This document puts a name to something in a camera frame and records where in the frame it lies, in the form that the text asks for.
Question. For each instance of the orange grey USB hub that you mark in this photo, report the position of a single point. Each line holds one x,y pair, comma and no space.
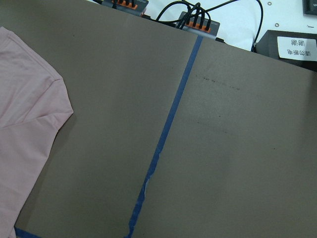
206,28

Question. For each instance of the black box with label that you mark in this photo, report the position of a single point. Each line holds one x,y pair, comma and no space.
296,48

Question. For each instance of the pink Snoopy t-shirt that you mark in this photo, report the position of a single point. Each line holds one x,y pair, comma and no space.
34,105

